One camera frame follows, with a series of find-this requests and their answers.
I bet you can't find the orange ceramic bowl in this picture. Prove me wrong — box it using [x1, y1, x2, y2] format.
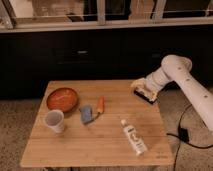
[46, 87, 78, 112]

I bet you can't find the white window frame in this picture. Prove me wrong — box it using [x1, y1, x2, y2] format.
[0, 0, 213, 32]

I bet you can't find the white plastic bottle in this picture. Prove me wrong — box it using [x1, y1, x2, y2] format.
[121, 119, 147, 155]

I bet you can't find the orange handled tool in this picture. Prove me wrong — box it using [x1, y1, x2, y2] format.
[95, 96, 105, 119]

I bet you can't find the black power cable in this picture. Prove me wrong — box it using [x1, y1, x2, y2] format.
[166, 103, 213, 171]

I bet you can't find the black power adapter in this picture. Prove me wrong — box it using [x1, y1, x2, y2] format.
[178, 128, 189, 142]

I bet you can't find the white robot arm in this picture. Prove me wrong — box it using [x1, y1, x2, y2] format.
[131, 55, 213, 134]

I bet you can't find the dark cabinet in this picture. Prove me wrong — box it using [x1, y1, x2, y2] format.
[0, 25, 213, 99]

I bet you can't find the wooden table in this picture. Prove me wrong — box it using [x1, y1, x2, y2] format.
[20, 80, 173, 168]

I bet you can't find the blue sponge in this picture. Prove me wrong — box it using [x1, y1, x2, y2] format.
[79, 105, 93, 124]

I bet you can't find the white paper cup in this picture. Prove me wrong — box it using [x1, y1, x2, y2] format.
[44, 110, 65, 133]

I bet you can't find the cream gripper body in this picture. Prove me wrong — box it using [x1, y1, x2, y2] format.
[130, 78, 158, 104]

